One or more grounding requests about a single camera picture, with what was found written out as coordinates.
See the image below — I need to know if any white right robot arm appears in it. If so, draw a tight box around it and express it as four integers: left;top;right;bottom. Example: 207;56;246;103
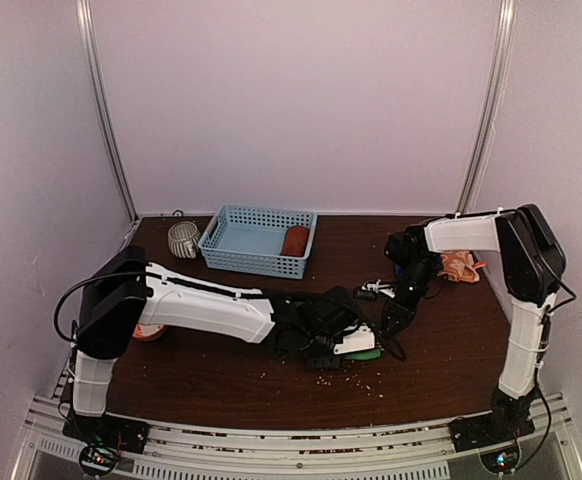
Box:
381;204;577;442

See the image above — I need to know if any light blue perforated basket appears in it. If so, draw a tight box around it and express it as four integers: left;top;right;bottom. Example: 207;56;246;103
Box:
198;205;318;280

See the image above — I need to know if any left aluminium corner post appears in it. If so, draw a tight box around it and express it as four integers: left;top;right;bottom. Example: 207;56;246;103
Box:
75;0;139;223

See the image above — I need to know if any green towel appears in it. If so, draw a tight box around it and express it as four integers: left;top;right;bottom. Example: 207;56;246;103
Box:
343;348;382;362

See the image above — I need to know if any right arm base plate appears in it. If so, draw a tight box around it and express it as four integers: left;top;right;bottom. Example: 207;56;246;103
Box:
448;413;535;452

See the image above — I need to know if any orange patterned bowl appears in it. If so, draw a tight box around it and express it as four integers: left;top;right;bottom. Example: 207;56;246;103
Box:
132;324;166;342

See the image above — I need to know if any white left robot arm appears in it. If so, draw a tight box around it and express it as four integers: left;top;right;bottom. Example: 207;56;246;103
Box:
53;246;376;444

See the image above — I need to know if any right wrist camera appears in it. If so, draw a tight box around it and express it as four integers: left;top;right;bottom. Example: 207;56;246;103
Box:
353;279;395;301

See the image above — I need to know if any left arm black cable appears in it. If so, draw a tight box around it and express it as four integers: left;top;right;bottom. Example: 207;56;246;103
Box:
53;272;407;362

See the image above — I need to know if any rust brown towel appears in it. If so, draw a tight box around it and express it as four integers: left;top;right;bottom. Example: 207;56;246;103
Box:
281;225;310;258

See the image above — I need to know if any aluminium corner post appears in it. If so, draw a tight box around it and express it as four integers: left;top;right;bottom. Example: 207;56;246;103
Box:
75;0;139;223
456;0;517;214

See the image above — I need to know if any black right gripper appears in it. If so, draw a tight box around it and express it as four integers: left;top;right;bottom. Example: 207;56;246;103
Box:
381;256;438;342

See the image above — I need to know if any striped ceramic cup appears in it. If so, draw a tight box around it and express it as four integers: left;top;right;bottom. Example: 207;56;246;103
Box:
167;221;201;259

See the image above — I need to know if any aluminium front rail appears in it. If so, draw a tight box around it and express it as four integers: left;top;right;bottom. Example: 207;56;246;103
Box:
6;395;582;479

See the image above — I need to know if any right aluminium corner post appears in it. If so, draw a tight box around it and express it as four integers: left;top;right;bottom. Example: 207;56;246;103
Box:
456;0;517;214

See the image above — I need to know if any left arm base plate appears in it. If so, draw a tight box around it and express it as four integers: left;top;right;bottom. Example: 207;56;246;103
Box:
62;414;150;454

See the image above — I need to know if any white cloth under green towel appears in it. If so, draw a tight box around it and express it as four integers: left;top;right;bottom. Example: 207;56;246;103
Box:
439;250;487;284

